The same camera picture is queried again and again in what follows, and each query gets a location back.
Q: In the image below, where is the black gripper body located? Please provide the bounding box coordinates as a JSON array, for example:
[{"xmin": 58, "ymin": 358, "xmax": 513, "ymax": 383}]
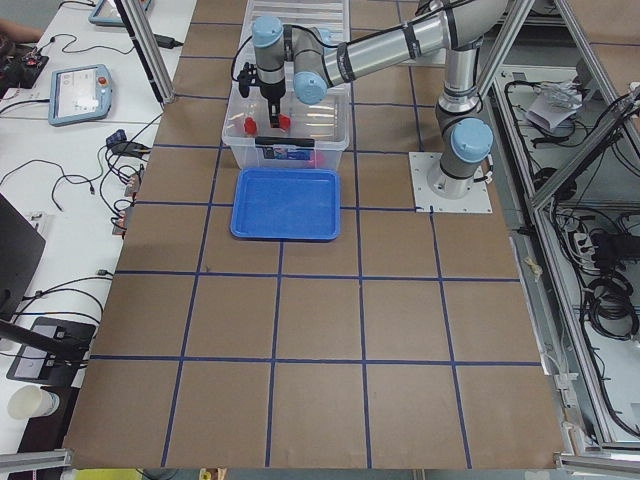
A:
[{"xmin": 259, "ymin": 80, "xmax": 286, "ymax": 108}]

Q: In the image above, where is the clear plastic box lid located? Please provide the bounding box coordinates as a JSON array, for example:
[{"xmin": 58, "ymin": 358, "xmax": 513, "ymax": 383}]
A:
[{"xmin": 232, "ymin": 1, "xmax": 351, "ymax": 105}]

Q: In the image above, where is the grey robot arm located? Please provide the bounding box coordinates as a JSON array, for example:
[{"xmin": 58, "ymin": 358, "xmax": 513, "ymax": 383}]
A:
[{"xmin": 234, "ymin": 0, "xmax": 507, "ymax": 200}]

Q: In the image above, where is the clear plastic storage box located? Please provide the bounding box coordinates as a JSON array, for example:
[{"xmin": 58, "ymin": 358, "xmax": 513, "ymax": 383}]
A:
[{"xmin": 222, "ymin": 87, "xmax": 351, "ymax": 170}]

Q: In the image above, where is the blue plastic tray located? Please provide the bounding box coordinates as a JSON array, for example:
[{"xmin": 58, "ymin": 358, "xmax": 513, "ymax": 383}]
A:
[{"xmin": 230, "ymin": 168, "xmax": 341, "ymax": 242}]

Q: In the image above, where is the blue teach pendant far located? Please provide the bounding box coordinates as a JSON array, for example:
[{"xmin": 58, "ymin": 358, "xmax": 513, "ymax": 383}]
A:
[{"xmin": 87, "ymin": 0, "xmax": 156, "ymax": 28}]

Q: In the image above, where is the blue teach pendant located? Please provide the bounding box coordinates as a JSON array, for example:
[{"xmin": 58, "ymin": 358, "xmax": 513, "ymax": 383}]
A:
[
  {"xmin": 48, "ymin": 64, "xmax": 112, "ymax": 127},
  {"xmin": 87, "ymin": 0, "xmax": 156, "ymax": 28}
]

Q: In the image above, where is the blue teach pendant near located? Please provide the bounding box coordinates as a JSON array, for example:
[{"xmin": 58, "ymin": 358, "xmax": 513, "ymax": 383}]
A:
[{"xmin": 48, "ymin": 64, "xmax": 112, "ymax": 127}]

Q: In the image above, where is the white paper cup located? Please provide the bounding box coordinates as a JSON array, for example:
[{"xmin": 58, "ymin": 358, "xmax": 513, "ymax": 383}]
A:
[{"xmin": 7, "ymin": 385, "xmax": 61, "ymax": 420}]

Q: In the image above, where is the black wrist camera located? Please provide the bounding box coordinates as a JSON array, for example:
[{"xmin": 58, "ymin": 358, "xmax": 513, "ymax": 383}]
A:
[{"xmin": 237, "ymin": 62, "xmax": 259, "ymax": 98}]

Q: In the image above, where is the black box latch handle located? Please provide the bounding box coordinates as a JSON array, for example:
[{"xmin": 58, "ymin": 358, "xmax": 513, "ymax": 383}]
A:
[{"xmin": 254, "ymin": 136, "xmax": 315, "ymax": 149}]

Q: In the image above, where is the aluminium frame post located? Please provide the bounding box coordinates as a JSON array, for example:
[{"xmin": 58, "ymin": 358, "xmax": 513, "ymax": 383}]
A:
[{"xmin": 115, "ymin": 0, "xmax": 175, "ymax": 105}]

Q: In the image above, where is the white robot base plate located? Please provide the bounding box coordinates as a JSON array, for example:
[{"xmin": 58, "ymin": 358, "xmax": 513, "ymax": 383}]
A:
[{"xmin": 409, "ymin": 152, "xmax": 493, "ymax": 214}]

